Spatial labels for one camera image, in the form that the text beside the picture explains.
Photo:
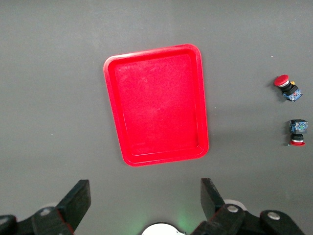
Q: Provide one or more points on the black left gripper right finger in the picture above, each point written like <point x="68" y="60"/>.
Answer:
<point x="210" y="195"/>

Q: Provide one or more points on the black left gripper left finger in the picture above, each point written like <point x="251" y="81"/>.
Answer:
<point x="75" y="200"/>

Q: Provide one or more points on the small switch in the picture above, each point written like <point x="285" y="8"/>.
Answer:
<point x="298" y="128"/>

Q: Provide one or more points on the red mushroom push button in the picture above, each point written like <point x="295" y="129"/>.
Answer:
<point x="281" y="80"/>

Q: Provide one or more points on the red plastic tray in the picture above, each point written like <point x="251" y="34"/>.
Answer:
<point x="156" y="105"/>

